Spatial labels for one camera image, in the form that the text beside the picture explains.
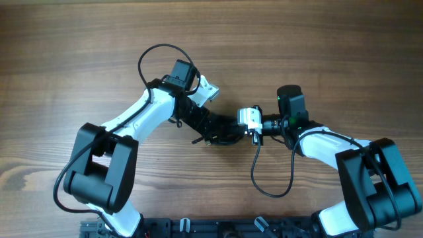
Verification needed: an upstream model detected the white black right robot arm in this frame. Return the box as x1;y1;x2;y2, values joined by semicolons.
262;85;422;237

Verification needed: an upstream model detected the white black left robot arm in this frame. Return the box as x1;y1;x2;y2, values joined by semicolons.
57;59;219;237

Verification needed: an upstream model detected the black left camera cable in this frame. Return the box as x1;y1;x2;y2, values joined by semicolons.
52;43;202;238

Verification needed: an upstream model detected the black HDMI cable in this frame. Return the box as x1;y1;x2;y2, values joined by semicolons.
191;114;247;146

